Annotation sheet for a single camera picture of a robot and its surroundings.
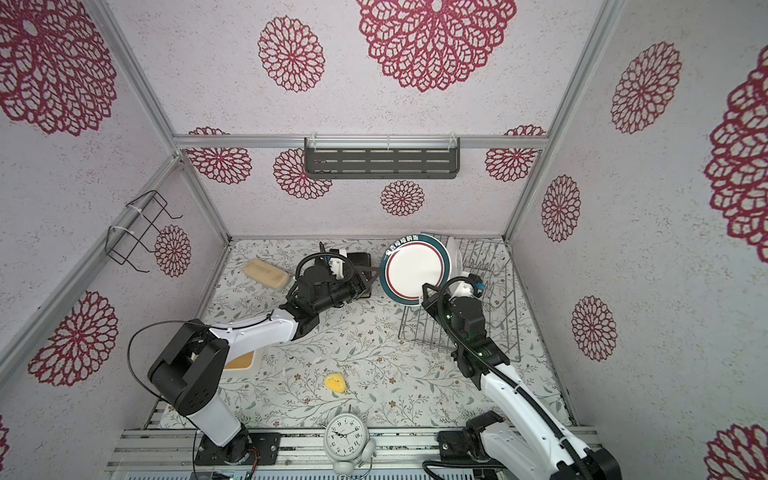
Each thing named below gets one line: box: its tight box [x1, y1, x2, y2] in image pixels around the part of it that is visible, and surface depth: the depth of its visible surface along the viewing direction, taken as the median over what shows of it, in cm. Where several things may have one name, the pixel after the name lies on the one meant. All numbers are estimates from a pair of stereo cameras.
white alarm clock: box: [323, 413, 376, 475], surface depth 72 cm
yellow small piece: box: [325, 373, 346, 393], surface depth 84 cm
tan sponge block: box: [243, 259, 289, 288], surface depth 107 cm
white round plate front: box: [379, 233, 452, 307], surface depth 81 cm
